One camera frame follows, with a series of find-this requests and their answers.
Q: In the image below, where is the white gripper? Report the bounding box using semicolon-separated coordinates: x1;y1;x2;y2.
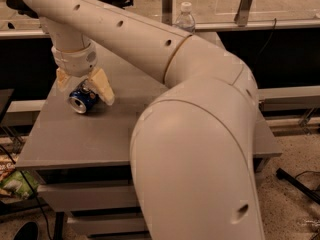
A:
52;43;115;106

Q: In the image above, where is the blue pepsi can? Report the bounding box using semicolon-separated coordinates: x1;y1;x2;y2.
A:
68;80;99;114

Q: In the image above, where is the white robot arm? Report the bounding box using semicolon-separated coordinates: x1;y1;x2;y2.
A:
23;0;265;240

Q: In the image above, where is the grey drawer cabinet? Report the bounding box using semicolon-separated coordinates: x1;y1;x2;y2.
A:
15;32;283;240

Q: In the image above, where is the clear plastic water bottle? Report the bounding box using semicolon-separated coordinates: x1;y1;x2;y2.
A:
174;2;196;33

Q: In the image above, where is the green snack bag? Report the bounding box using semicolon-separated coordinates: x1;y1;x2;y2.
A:
0;171;39;199

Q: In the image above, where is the black shoe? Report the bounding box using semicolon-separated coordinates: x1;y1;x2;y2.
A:
13;222;39;240

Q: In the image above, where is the black stand leg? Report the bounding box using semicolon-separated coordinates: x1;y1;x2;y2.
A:
276;168;320;205

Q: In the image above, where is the black floor cable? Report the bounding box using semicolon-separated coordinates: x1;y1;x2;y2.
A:
0;143;54;240

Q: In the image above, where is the middle metal bracket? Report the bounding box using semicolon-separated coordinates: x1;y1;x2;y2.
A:
162;0;173;25

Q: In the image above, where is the metal bracket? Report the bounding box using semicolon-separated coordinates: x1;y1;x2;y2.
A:
234;0;253;27
162;0;173;25

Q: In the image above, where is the right metal bracket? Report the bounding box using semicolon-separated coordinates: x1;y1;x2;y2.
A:
234;0;253;27

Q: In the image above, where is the black hanging cable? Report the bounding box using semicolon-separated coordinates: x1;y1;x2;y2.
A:
251;18;278;72

